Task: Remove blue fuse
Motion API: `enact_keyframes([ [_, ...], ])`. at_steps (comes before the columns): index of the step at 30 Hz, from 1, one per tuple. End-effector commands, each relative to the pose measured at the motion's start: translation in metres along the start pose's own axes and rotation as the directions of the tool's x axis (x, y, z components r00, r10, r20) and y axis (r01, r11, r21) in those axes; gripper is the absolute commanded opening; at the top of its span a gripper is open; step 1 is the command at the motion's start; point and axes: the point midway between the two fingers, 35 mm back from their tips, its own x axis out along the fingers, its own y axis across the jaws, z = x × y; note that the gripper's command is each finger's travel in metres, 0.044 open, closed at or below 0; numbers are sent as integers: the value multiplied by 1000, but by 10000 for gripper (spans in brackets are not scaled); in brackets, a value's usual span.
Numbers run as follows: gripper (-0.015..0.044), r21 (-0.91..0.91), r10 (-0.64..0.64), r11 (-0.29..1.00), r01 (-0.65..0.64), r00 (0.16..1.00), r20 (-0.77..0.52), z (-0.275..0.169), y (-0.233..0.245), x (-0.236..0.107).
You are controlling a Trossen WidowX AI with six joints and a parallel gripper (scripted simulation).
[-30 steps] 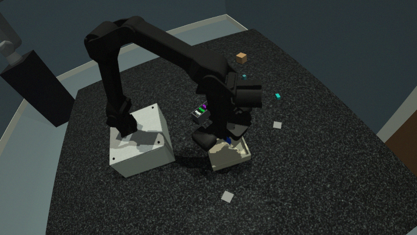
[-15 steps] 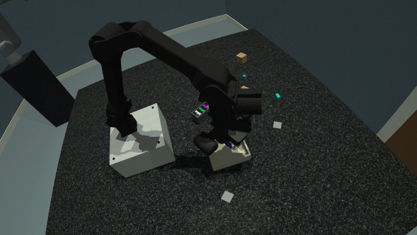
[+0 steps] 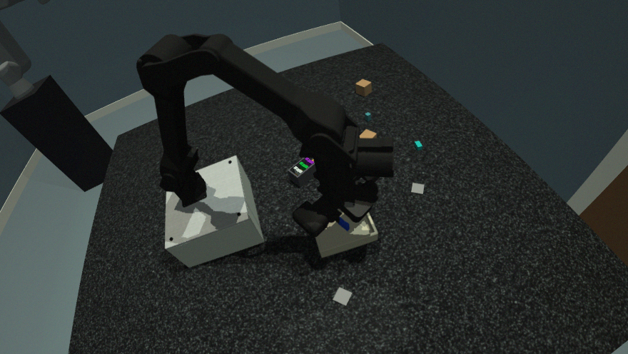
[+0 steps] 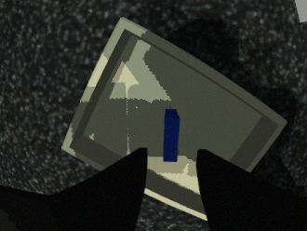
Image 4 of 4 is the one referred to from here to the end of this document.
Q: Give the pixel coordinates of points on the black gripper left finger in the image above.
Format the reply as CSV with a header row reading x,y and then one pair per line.
x,y
108,201

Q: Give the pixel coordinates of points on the blue fuse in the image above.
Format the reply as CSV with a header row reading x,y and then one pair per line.
x,y
171,135

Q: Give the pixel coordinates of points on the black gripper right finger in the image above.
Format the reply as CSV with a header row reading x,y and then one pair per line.
x,y
236,200

